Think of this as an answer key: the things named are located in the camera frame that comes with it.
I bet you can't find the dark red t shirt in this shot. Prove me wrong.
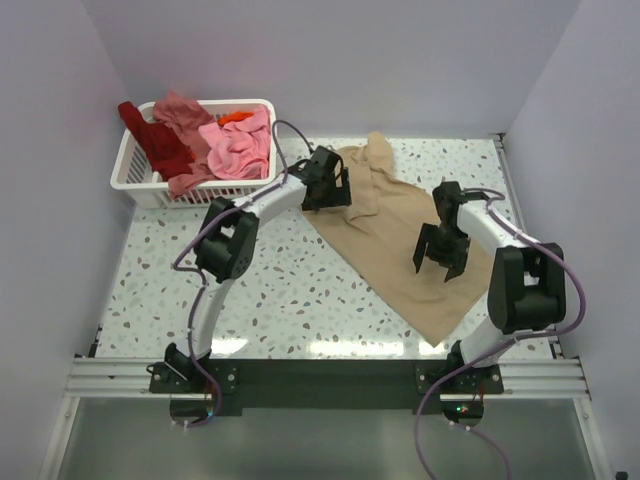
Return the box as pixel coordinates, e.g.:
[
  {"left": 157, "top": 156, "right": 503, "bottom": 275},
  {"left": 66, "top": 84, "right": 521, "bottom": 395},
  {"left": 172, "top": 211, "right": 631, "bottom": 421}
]
[{"left": 118, "top": 102, "right": 194, "bottom": 181}]

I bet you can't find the dusty rose t shirt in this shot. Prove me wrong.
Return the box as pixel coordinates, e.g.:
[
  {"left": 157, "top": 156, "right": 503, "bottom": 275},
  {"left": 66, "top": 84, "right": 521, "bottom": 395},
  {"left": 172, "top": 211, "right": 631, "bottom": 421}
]
[{"left": 152, "top": 91, "right": 216, "bottom": 199}]

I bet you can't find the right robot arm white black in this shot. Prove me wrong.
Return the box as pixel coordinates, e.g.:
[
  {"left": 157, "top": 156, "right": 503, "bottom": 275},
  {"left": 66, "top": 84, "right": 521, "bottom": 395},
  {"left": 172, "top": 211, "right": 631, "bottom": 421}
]
[{"left": 413, "top": 181, "right": 566, "bottom": 393}]

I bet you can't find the orange t shirt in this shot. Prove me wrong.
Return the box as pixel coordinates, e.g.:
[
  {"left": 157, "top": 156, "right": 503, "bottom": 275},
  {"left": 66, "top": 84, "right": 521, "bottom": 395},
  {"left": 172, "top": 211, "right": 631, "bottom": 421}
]
[{"left": 217, "top": 111, "right": 254, "bottom": 127}]

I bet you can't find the white plastic laundry basket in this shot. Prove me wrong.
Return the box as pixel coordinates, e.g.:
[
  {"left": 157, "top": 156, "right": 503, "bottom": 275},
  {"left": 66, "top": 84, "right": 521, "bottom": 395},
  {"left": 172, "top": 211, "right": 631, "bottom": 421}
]
[{"left": 110, "top": 99, "right": 277, "bottom": 209}]

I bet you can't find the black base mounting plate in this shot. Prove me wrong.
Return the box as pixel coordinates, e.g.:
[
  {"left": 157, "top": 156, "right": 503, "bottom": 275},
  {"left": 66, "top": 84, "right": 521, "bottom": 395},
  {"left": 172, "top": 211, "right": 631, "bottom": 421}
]
[{"left": 147, "top": 355, "right": 504, "bottom": 422}]

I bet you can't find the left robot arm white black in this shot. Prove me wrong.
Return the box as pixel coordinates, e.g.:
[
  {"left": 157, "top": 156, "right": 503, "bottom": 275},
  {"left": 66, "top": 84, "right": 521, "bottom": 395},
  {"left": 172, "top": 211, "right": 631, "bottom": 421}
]
[{"left": 147, "top": 146, "right": 351, "bottom": 400}]

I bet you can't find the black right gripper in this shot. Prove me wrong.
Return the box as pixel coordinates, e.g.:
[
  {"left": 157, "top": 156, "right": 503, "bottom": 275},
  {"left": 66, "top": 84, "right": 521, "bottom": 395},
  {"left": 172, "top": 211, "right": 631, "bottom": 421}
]
[{"left": 413, "top": 223, "right": 470, "bottom": 281}]

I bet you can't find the pink t shirt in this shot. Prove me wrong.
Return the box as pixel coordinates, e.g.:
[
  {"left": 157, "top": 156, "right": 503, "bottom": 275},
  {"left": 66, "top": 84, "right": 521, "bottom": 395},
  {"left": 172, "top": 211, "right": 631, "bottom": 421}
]
[{"left": 198, "top": 105, "right": 271, "bottom": 180}]

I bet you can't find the aluminium frame rail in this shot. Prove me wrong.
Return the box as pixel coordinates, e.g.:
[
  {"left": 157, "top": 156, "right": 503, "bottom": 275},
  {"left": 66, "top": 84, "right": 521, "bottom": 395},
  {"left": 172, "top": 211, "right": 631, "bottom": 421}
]
[{"left": 59, "top": 132, "right": 616, "bottom": 480}]

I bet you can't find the beige t shirt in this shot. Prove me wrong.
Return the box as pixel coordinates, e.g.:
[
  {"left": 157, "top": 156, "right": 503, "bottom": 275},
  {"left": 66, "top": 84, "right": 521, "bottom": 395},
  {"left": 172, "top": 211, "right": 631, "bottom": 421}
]
[{"left": 305, "top": 132, "right": 492, "bottom": 346}]

